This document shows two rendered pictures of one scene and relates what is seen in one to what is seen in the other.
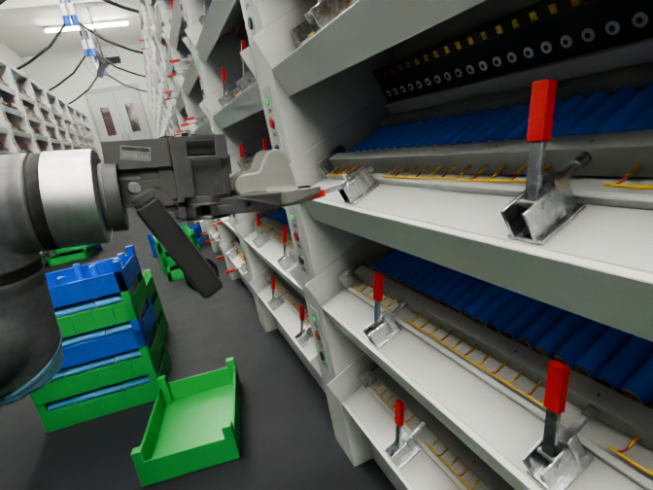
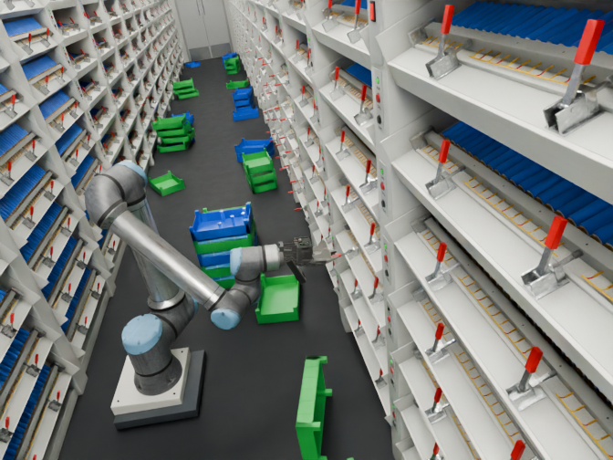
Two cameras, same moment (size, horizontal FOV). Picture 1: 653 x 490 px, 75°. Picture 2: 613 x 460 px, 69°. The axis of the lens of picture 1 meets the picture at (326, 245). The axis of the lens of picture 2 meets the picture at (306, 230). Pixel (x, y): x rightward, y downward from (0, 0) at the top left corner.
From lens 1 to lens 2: 120 cm
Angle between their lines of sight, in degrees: 19
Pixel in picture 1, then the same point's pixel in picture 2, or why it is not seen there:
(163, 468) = (267, 318)
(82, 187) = (275, 261)
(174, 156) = (298, 252)
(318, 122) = not seen: hidden behind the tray
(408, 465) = (360, 337)
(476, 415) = (369, 329)
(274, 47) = (332, 184)
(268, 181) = (323, 256)
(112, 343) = not seen: hidden behind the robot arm
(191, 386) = (275, 281)
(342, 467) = (341, 331)
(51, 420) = not seen: hidden behind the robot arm
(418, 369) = (361, 312)
